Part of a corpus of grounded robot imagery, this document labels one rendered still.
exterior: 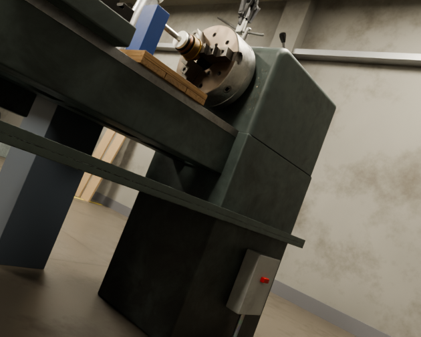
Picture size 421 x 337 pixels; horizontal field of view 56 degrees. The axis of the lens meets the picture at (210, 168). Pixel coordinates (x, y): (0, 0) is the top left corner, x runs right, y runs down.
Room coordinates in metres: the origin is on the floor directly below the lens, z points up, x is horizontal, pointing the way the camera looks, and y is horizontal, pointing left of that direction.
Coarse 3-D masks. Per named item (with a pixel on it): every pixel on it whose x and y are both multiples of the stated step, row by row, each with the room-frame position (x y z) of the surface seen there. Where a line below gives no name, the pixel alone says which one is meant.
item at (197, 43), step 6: (192, 36) 1.44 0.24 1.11; (192, 42) 1.43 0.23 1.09; (198, 42) 1.44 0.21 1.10; (180, 48) 1.42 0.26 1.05; (186, 48) 1.42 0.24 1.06; (192, 48) 1.43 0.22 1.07; (198, 48) 1.44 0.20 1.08; (180, 54) 1.46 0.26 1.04; (186, 54) 1.44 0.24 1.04; (192, 54) 1.45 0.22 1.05; (198, 54) 1.47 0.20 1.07
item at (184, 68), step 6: (186, 60) 1.49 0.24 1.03; (192, 60) 1.49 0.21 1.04; (186, 66) 1.51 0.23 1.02; (192, 66) 1.50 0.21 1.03; (198, 66) 1.52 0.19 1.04; (186, 72) 1.51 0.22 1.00; (192, 72) 1.52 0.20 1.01; (198, 72) 1.53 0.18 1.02; (186, 78) 1.52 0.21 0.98; (192, 78) 1.54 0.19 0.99
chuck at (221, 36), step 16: (208, 32) 1.57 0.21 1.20; (224, 32) 1.51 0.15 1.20; (240, 48) 1.45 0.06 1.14; (208, 64) 1.62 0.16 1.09; (224, 64) 1.47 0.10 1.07; (240, 64) 1.46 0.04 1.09; (208, 80) 1.50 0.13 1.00; (224, 80) 1.45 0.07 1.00; (240, 80) 1.49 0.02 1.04; (208, 96) 1.51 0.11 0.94; (224, 96) 1.52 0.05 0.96
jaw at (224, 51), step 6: (204, 48) 1.44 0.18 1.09; (210, 48) 1.45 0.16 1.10; (216, 48) 1.44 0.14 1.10; (222, 48) 1.44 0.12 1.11; (228, 48) 1.42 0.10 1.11; (204, 54) 1.45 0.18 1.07; (210, 54) 1.44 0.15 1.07; (216, 54) 1.45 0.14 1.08; (222, 54) 1.43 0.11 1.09; (228, 54) 1.43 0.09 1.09; (234, 54) 1.45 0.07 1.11; (240, 54) 1.46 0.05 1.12; (210, 60) 1.49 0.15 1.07; (216, 60) 1.48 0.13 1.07; (222, 60) 1.46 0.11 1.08; (228, 60) 1.45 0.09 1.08; (234, 60) 1.44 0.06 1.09
